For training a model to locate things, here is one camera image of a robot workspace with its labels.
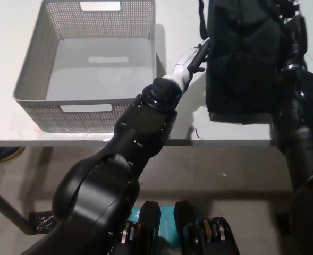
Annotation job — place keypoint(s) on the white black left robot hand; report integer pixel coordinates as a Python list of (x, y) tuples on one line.
[(181, 69)]

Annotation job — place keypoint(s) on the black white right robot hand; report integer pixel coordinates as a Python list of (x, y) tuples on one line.
[(297, 40)]

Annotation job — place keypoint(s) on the dark green lunch bag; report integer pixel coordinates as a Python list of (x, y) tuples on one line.
[(246, 66)]

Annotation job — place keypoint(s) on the grey perforated plastic basket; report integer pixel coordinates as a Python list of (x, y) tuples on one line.
[(92, 74)]

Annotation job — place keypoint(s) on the clear tape strip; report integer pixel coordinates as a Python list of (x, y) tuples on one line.
[(74, 134)]

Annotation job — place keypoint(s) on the black shoe tan sole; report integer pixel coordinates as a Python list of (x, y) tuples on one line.
[(2, 155)]

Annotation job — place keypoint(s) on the dark metal table leg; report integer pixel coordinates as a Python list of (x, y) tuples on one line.
[(7, 210)]

